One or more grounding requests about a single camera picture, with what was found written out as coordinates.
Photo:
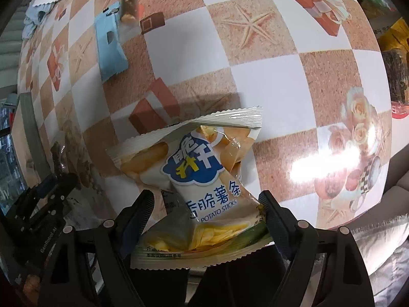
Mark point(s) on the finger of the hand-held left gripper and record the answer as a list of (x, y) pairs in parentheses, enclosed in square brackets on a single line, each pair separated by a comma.
[(48, 188), (48, 214)]

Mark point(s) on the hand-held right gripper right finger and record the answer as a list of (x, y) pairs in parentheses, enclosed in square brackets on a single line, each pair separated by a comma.
[(278, 227)]

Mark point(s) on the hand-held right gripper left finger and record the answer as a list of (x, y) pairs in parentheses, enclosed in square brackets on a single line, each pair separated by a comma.
[(135, 227)]

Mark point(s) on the clear packet of dark sticks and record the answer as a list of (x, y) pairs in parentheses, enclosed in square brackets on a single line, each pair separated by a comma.
[(60, 158)]

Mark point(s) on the potato stick bag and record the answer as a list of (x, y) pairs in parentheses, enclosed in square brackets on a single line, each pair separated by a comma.
[(204, 172)]

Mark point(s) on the white blanket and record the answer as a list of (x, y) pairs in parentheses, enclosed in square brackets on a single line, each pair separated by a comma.
[(383, 255)]

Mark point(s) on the grey sofa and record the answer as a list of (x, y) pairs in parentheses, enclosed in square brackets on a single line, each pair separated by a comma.
[(389, 195)]

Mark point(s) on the light blue snack packet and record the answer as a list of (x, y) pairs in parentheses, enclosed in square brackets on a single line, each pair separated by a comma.
[(110, 51)]

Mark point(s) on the light blue cloth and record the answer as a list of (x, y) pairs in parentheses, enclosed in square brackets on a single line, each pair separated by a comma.
[(32, 22)]

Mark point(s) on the red and white packet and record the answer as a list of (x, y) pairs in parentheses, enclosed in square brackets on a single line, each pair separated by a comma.
[(401, 110)]

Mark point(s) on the dark seaweed packet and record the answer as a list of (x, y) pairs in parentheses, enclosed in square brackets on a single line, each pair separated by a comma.
[(396, 73)]

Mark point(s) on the yellow snack packet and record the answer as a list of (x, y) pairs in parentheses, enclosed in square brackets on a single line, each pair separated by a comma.
[(394, 36)]

